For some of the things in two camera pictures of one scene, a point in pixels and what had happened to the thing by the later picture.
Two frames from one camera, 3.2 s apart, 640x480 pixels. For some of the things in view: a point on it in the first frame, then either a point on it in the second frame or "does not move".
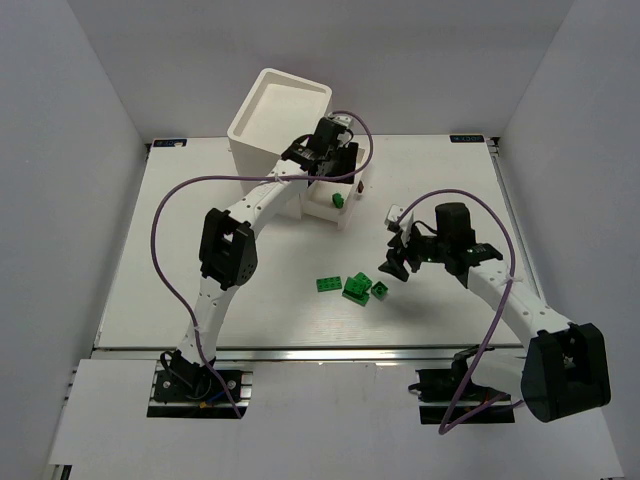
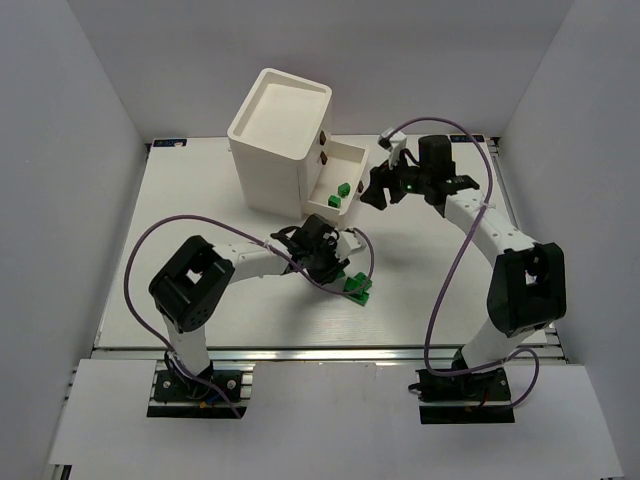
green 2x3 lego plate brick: [356, 299] does not move
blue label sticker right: [466, 138] does not move
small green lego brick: [338, 200] to [344, 189]
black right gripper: [403, 255] to [391, 181]
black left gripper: [344, 163] to [329, 263]
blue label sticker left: [168, 142] does not move
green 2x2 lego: [357, 287] does not move
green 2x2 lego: [379, 291] to [334, 201]
